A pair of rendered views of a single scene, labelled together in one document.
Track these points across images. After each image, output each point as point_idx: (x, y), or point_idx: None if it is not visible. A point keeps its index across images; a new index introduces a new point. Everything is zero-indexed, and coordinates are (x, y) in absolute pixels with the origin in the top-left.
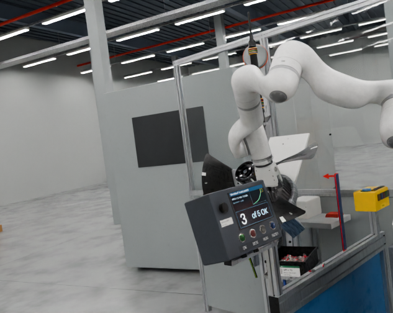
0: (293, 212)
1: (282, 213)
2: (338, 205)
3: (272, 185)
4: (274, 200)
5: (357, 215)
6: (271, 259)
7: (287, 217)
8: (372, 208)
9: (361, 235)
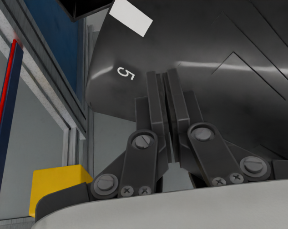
0: (124, 87)
1: (154, 57)
2: None
3: (97, 208)
4: (146, 76)
5: (178, 166)
6: None
7: (120, 44)
8: (40, 174)
9: (170, 140)
